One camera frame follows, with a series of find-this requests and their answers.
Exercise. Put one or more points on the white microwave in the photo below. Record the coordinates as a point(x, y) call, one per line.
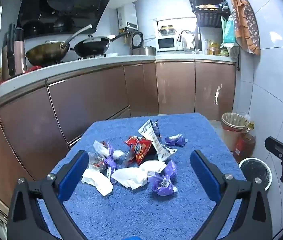
point(169, 43)

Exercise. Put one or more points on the green plastic bag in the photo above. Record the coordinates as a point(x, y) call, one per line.
point(229, 31)

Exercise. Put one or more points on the brown kitchen cabinets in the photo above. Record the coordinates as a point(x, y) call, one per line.
point(81, 100)

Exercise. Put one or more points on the steel faucet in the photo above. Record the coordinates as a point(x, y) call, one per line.
point(187, 32)

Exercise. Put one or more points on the wicker waste basket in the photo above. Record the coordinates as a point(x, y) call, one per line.
point(232, 130)

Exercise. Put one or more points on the white round bin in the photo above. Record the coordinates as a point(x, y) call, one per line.
point(255, 171)

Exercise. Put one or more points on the red snack packet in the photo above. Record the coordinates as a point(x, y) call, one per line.
point(140, 150)

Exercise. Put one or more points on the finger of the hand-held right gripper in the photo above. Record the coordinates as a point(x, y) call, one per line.
point(277, 147)

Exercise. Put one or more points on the white black-print packet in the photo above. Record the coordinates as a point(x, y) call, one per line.
point(154, 140)

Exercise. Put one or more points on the black range hood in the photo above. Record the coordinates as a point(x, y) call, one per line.
point(64, 5)

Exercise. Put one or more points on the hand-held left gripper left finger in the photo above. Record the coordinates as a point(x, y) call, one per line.
point(72, 173)

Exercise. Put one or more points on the cooking oil bottle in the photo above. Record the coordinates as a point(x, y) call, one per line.
point(245, 146)

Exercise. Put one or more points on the glass pot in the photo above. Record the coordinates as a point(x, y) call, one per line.
point(167, 30)

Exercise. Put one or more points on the white water heater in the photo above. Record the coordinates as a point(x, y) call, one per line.
point(127, 17)

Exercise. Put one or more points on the white tissue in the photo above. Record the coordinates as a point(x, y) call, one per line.
point(131, 177)
point(154, 166)
point(97, 182)

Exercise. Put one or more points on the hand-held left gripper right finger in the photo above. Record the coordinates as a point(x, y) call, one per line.
point(204, 175)

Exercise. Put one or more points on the steel pot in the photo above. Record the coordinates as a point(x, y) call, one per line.
point(144, 50)

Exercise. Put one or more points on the rice cooker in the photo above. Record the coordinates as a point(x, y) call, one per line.
point(137, 40)

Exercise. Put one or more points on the yellow food packets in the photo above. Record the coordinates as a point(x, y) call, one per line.
point(215, 48)

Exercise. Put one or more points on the orange patterned apron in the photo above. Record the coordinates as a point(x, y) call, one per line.
point(246, 22)

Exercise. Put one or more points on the pink thermos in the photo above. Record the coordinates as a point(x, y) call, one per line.
point(19, 52)

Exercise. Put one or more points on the purple and white wrapper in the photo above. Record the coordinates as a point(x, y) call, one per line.
point(101, 150)

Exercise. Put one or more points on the brass-coloured wok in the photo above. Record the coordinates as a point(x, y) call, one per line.
point(45, 52)

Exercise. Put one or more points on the blue towel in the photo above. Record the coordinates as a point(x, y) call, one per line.
point(136, 212)

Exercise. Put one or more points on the black frying pan with lid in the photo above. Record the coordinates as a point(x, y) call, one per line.
point(91, 46)

